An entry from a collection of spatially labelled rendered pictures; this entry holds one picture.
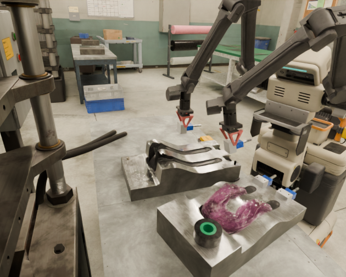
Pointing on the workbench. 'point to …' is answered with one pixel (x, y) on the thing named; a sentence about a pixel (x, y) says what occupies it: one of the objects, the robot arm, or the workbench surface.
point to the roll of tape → (207, 233)
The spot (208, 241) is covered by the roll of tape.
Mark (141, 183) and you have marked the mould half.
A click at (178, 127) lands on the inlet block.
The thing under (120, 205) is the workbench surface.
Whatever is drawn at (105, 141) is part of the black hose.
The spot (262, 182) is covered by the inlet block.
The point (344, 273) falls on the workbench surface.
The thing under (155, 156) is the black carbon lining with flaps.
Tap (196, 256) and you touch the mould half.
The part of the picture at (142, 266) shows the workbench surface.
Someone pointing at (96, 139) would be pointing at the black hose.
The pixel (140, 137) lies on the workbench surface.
